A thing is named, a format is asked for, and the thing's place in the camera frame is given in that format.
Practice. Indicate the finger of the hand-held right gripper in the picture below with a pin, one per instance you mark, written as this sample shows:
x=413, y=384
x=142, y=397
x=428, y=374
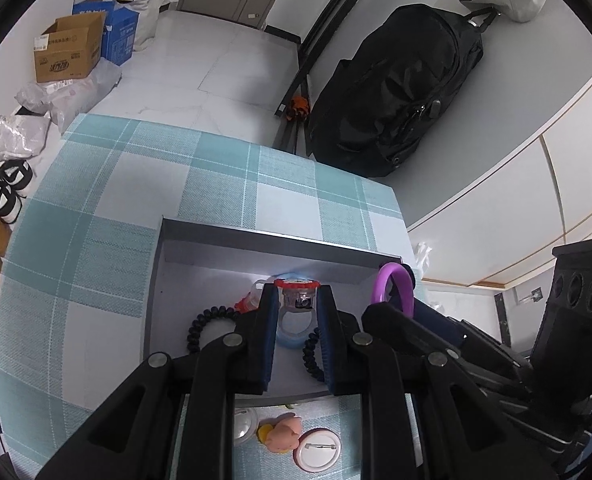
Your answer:
x=401, y=330
x=441, y=325

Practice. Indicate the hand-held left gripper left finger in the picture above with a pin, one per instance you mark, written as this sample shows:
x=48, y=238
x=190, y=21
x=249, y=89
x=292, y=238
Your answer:
x=271, y=340

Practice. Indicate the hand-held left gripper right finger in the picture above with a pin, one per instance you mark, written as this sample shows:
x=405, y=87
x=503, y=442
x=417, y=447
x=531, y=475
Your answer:
x=326, y=345

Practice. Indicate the small red-rimmed badge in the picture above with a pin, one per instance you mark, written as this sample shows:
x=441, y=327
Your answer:
x=296, y=285

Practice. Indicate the grey cardboard box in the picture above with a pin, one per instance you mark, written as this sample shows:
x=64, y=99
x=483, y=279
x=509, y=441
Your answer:
x=201, y=280

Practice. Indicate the crumpled white plastic bag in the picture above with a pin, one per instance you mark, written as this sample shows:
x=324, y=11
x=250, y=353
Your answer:
x=422, y=260

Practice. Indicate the white round pin badge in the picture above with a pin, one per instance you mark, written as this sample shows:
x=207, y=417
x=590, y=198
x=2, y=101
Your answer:
x=318, y=450
x=243, y=425

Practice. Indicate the pink pig figure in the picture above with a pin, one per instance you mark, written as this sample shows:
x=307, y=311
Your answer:
x=281, y=435

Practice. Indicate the white wardrobe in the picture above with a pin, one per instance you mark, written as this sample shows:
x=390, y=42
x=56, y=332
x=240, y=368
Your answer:
x=526, y=185

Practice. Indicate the teal plaid tablecloth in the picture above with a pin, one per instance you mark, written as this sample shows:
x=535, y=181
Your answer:
x=101, y=210

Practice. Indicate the small orange tool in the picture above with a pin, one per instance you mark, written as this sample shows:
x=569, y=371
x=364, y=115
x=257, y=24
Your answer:
x=298, y=107

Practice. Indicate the black backpack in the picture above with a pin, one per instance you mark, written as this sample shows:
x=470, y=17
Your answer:
x=396, y=90

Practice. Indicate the black metal rack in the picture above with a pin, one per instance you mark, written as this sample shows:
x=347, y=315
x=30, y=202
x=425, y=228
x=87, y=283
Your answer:
x=326, y=35

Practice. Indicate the grey plastic parcel bag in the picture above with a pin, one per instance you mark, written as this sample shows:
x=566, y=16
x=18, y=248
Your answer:
x=33, y=97
x=86, y=95

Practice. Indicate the blue cardboard carton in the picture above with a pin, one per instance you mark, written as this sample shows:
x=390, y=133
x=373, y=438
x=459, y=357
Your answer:
x=121, y=35

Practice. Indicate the white sack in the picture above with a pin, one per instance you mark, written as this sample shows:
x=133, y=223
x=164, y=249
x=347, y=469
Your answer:
x=148, y=15

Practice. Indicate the brown cardboard carton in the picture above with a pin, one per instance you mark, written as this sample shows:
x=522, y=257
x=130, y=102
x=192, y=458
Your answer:
x=66, y=55

